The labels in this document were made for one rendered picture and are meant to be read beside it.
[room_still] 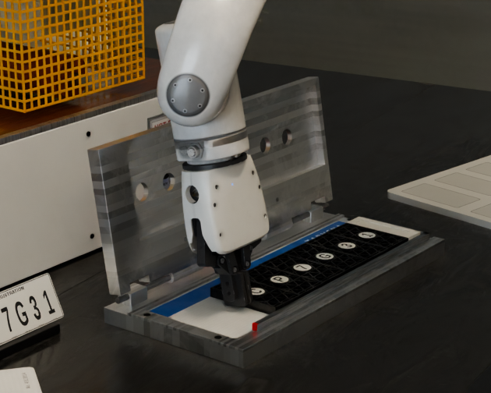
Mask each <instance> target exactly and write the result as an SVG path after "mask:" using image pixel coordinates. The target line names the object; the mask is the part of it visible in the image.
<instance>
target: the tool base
mask: <svg viewBox="0 0 491 393"><path fill-rule="evenodd" d="M311 206H312V209H311V210H309V211H306V212H304V213H302V214H299V215H298V216H296V217H294V218H292V222H293V226H292V227H291V228H290V229H288V230H286V231H283V232H281V233H279V234H277V235H274V236H272V237H270V238H269V239H266V240H261V243H260V244H259V245H257V246H256V247H255V248H254V249H253V251H252V253H251V256H250V257H251V262H252V261H254V260H256V259H258V258H261V257H263V256H265V255H267V254H268V253H271V252H273V251H275V250H278V249H280V248H281V247H283V246H286V245H288V244H289V243H293V242H294V241H296V240H298V239H301V238H302V237H304V236H307V235H309V234H311V233H313V232H315V231H317V230H319V229H321V228H324V227H326V226H328V225H330V224H332V223H334V222H336V221H344V222H348V220H347V219H348V218H345V217H344V215H343V214H336V215H335V214H328V213H325V212H323V210H325V209H327V208H328V207H329V206H330V205H329V204H328V203H325V204H323V205H320V206H319V205H315V204H311ZM444 243H445V239H441V238H437V237H432V238H429V239H428V240H426V241H425V242H423V243H421V244H419V245H417V246H416V247H414V248H412V249H410V250H408V251H406V252H405V253H403V254H401V255H399V256H397V257H395V258H394V259H392V260H389V261H387V262H386V263H385V264H382V265H380V266H379V267H377V268H375V269H373V270H371V271H369V272H367V273H366V274H364V275H362V276H360V277H358V278H356V279H355V280H353V281H350V282H349V283H347V284H346V285H343V286H341V287H340V288H338V289H336V290H334V291H332V292H330V293H328V294H326V295H325V296H323V297H321V298H319V299H317V300H316V301H314V302H312V303H310V304H308V305H306V306H304V307H303V308H301V309H299V310H296V311H295V312H294V313H291V314H289V315H287V316H286V317H284V318H282V319H280V320H278V321H276V322H275V323H273V324H271V325H269V326H267V327H265V328H264V329H262V330H260V331H258V332H257V331H253V330H251V331H249V332H248V333H246V334H244V335H242V336H240V337H238V338H237V339H234V338H229V337H227V336H224V335H220V334H218V333H215V332H212V331H208V330H205V329H202V328H200V327H195V326H192V325H190V324H186V323H183V322H180V321H177V320H173V319H171V318H168V317H163V316H161V315H158V314H155V313H151V312H150V310H152V309H153V308H155V307H157V306H160V305H161V304H163V303H166V302H168V301H170V300H172V299H174V298H176V297H178V296H180V295H183V294H185V293H187V292H189V291H191V290H193V289H195V288H197V287H200V286H201V285H204V284H206V283H207V282H209V281H212V280H214V279H216V278H219V277H220V275H219V274H216V273H215V271H214V269H213V268H212V267H203V269H201V270H199V271H197V272H195V273H192V274H190V275H188V276H186V277H184V278H181V279H179V280H177V281H175V282H172V283H168V282H167V281H170V280H171V276H170V275H169V274H168V275H166V276H164V277H162V278H159V279H157V280H155V281H152V282H151V283H149V284H146V285H139V284H136V283H132V284H131V285H130V288H131V291H130V292H127V293H125V294H123V295H121V296H118V298H116V299H115V303H112V304H111V305H108V306H106V307H105V308H104V322H105V323H107V324H111V325H114V326H116V327H119V328H123V329H126V330H128V331H132V332H135V333H137V334H140V335H144V336H147V337H149V338H153V339H156V340H158V341H161V342H165V343H168V344H170V345H174V346H177V347H179V348H182V349H187V350H189V351H192V352H196V353H199V354H201V355H204V356H208V357H210V358H213V359H217V360H220V361H222V362H225V363H229V364H231V365H234V366H238V367H241V368H245V367H246V366H248V365H250V364H251V363H254V362H256V361H257V360H258V359H261V358H263V357H264V356H266V355H268V354H270V353H271V352H273V351H275V350H276V349H279V348H280V347H281V346H283V345H286V344H288V343H289V342H291V341H293V340H294V339H296V338H298V337H300V336H301V335H303V334H305V333H306V332H308V331H311V330H312V329H313V328H316V327H318V326H319V325H321V324H323V323H324V322H326V321H328V320H330V319H331V318H333V317H336V316H337V315H338V314H340V313H343V312H344V311H346V310H348V309H349V308H351V307H353V306H354V305H356V304H358V303H360V302H361V301H363V300H365V299H367V298H369V297H370V296H373V295H374V294H376V293H378V292H379V291H381V290H383V289H385V288H386V287H388V286H390V285H392V284H394V283H395V282H397V281H399V280H401V279H402V278H404V277H406V276H408V275H410V274H411V273H413V272H415V271H417V270H418V269H420V268H422V267H424V266H426V265H427V264H429V263H431V262H433V261H434V260H436V259H438V258H440V257H441V256H443V255H444ZM145 313H150V316H147V317H146V316H144V314H145ZM218 335H219V336H221V337H222V338H220V339H216V338H214V337H215V336H218Z"/></svg>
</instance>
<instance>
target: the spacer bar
mask: <svg viewBox="0 0 491 393"><path fill-rule="evenodd" d="M347 223H350V224H353V225H359V226H362V227H366V228H371V229H375V230H378V231H381V232H388V233H391V234H395V235H400V236H404V237H407V238H408V240H410V239H413V238H415V237H416V236H418V235H420V233H421V232H420V231H416V230H413V229H410V228H403V227H400V226H396V225H391V224H387V223H383V222H380V221H374V220H371V219H368V218H361V217H357V218H355V219H353V220H351V221H348V222H347Z"/></svg>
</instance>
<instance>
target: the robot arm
mask: <svg viewBox="0 0 491 393"><path fill-rule="evenodd" d="M266 1H267V0H182V3H181V5H180V8H179V11H178V15H177V17H176V20H174V21H171V22H168V23H164V24H162V25H160V26H159V27H158V28H157V29H156V30H155V35H156V40H157V49H158V53H159V58H160V63H161V70H160V73H159V77H158V81H157V99H158V103H159V105H160V108H161V110H162V112H163V113H164V114H165V115H166V116H167V117H168V118H169V119H170V120H171V128H172V133H173V138H174V142H175V151H176V155H177V160H178V161H184V163H183V164H182V168H183V169H184V170H183V171H182V205H183V213H184V220H185V230H186V235H187V239H188V242H189V247H190V249H191V250H192V251H193V252H194V253H197V265H198V266H199V267H212V268H213V269H214V271H215V273H216V274H219V275H220V280H221V289H222V293H223V298H224V304H225V305H226V306H246V305H247V304H250V303H252V302H253V294H252V289H251V284H250V279H249V271H248V270H247V269H249V268H250V266H251V257H250V256H251V253H252V251H253V249H254V248H255V247H256V246H257V245H259V244H260V243H261V239H262V238H263V237H264V236H265V235H266V234H267V233H268V231H269V221H268V216H267V209H266V204H265V201H264V197H263V191H262V188H261V185H260V180H259V177H258V174H257V171H256V168H255V165H254V163H253V160H252V158H251V156H250V154H247V153H246V152H245V151H247V150H248V149H249V139H248V134H247V129H246V121H245V116H244V111H243V106H242V97H241V92H240V87H239V82H238V74H237V69H238V66H239V64H240V62H241V60H242V56H243V54H244V52H245V49H246V46H247V44H248V43H249V39H250V37H251V35H252V33H253V30H254V28H255V25H256V23H257V20H258V19H259V17H260V13H261V12H262V10H263V7H264V5H265V3H266ZM223 256H225V258H224V257H223Z"/></svg>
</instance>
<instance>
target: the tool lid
mask: <svg viewBox="0 0 491 393"><path fill-rule="evenodd" d="M242 106H243V111H244V116H245V125H246V129H247V134H248V139H249V149H248V150H247V151H245V152H246V153H247V154H250V156H251V158H252V160H253V163H254V165H255V168H256V171H257V174H258V177H259V180H260V185H261V188H262V191H263V197H264V201H265V204H266V209H267V216H268V221H269V231H268V233H267V234H266V235H265V236H264V237H263V238H262V239H261V240H266V239H269V238H270V237H272V236H274V235H277V234H279V233H281V232H283V231H286V230H288V229H290V228H291V227H292V226H293V222H292V219H291V218H293V217H295V216H297V215H299V214H302V213H304V212H306V211H309V210H311V209H312V206H311V202H313V201H315V202H316V203H326V202H328V201H330V200H332V199H333V197H332V189H331V183H330V170H329V163H328V156H327V144H326V137H325V130H324V123H323V110H322V104H321V96H320V84H319V77H318V76H308V77H306V78H303V79H300V80H296V81H294V82H291V83H287V84H285V85H282V86H279V87H275V88H273V89H270V90H266V91H264V92H261V93H258V94H254V95H251V96H248V97H244V98H242ZM284 130H286V132H287V134H288V140H287V143H286V144H284V143H283V141H282V134H283V132H284ZM263 138H264V139H265V141H266V149H265V151H264V152H262V151H261V149H260V142H261V140H262V139H263ZM87 153H88V158H89V164H90V173H91V178H92V183H93V189H94V198H95V204H96V208H97V218H98V223H99V229H100V234H101V243H102V248H103V254H104V263H105V268H106V273H107V279H108V288H109V293H110V295H117V296H121V295H123V294H125V293H127V292H130V291H131V288H130V282H133V281H135V280H137V279H139V281H144V282H151V281H154V280H156V279H158V278H161V277H163V276H166V275H168V274H169V275H170V276H171V280H170V281H167V282H168V283H172V282H175V281H177V280H179V279H181V278H184V277H186V276H188V275H190V274H192V273H195V272H197V271H199V270H201V269H203V267H199V266H198V265H197V253H194V252H193V251H192V250H191V249H190V247H189V242H188V239H187V235H186V230H185V220H184V213H183V205H182V171H183V170H184V169H183V168H182V164H183V163H184V161H178V160H177V155H176V151H175V142H174V138H173V133H172V128H171V123H170V122H169V123H166V124H164V125H161V126H157V127H154V128H152V129H148V130H145V131H142V132H140V133H136V134H133V135H131V136H127V137H124V138H121V139H118V140H114V141H111V142H109V143H105V144H102V145H100V146H97V147H93V148H90V149H88V150H87ZM167 173H168V174H169V176H170V180H171V184H170V186H169V188H168V189H167V190H166V189H165V188H164V186H163V178H164V176H165V175H166V174H167ZM140 183H141V184H142V185H143V188H144V194H143V198H142V199H141V200H138V198H137V197H136V187H137V186H138V185H139V184H140Z"/></svg>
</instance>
